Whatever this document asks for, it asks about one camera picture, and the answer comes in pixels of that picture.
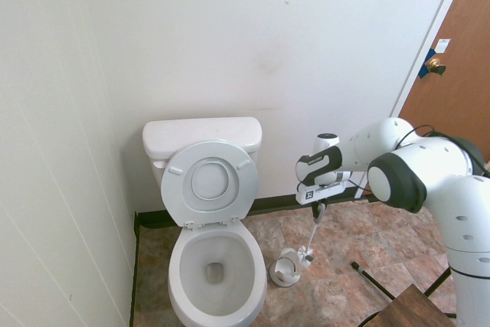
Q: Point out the white toilet bowl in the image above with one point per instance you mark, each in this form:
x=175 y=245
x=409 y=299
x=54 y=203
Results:
x=183 y=296

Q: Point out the white toilet brush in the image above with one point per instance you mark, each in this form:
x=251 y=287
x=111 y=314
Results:
x=306 y=254

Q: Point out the blue tape strip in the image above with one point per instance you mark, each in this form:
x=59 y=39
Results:
x=424 y=70

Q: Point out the white door frame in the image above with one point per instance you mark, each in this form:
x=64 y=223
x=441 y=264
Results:
x=432 y=36

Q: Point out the brown wooden door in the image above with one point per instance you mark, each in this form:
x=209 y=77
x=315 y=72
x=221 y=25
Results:
x=459 y=36

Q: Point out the white paper note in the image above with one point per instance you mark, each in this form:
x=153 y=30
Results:
x=443 y=46

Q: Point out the black baseboard beside toilet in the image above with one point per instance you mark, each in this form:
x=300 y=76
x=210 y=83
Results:
x=133 y=265

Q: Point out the brown wooden table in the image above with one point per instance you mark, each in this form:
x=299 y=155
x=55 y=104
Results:
x=417 y=308

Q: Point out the white toilet tank lid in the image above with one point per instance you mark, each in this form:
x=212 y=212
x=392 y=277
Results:
x=199 y=131

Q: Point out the white toilet tank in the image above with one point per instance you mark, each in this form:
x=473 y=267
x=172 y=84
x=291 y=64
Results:
x=157 y=168

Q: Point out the black baseboard behind toilet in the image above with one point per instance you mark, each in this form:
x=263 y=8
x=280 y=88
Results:
x=275 y=204

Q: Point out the white toilet seat lid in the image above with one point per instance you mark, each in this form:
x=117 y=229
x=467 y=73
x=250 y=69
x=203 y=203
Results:
x=210 y=204

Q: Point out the brass door knob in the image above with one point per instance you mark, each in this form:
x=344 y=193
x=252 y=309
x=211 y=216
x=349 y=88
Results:
x=435 y=64

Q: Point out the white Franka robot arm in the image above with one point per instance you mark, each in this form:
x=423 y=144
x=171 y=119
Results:
x=440 y=174

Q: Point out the white toilet brush holder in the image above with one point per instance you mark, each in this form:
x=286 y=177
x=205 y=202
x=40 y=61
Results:
x=283 y=271

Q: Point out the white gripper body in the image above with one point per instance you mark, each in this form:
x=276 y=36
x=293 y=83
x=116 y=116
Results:
x=319 y=191

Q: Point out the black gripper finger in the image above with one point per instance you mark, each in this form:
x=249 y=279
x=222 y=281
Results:
x=315 y=212
x=322 y=210

